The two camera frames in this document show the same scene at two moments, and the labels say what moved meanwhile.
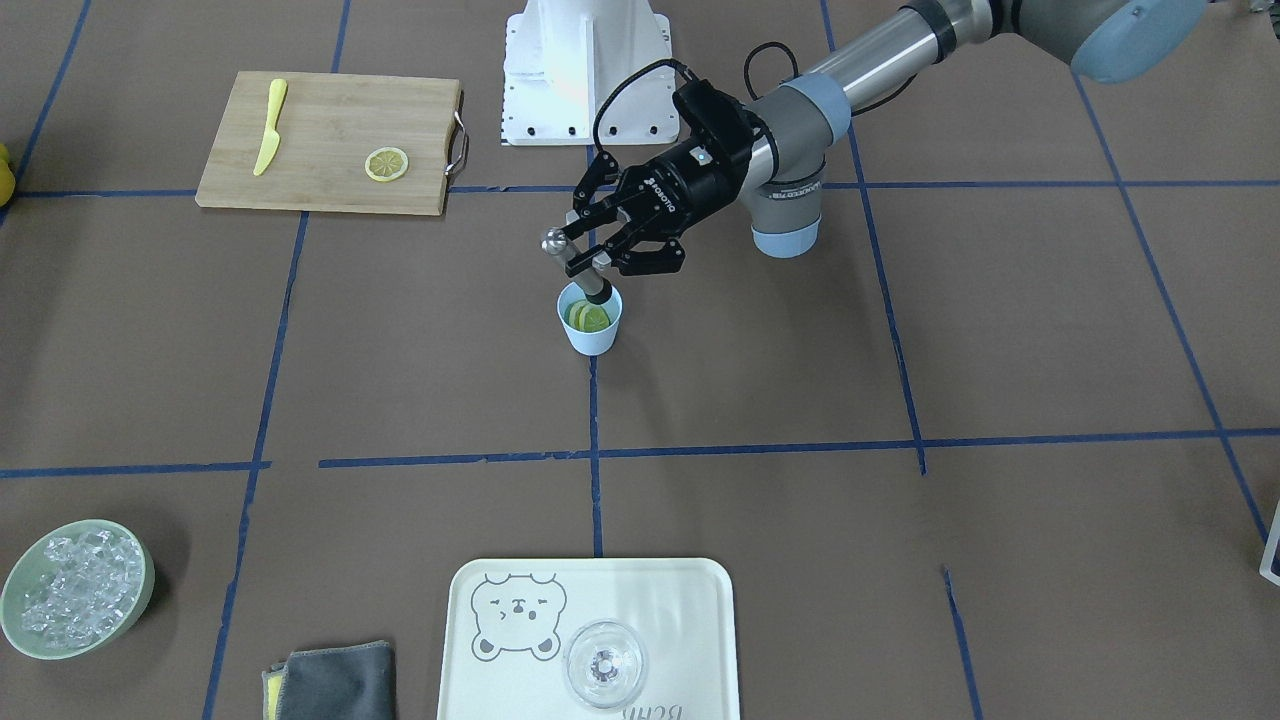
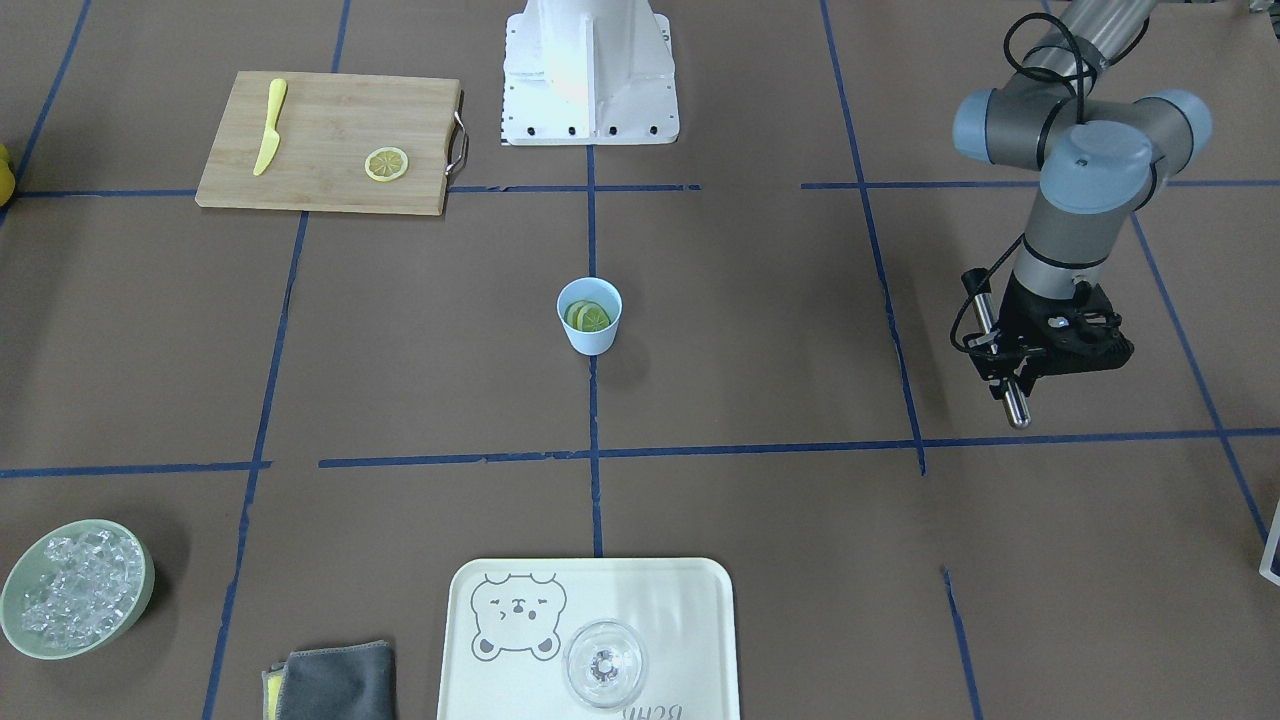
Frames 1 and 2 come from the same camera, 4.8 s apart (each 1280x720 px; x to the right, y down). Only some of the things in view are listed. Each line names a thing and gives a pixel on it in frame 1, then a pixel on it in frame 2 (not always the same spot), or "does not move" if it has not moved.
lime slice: (583, 316) does not move
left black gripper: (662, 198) to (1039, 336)
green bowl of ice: (76, 590) does not move
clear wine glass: (604, 664) does not move
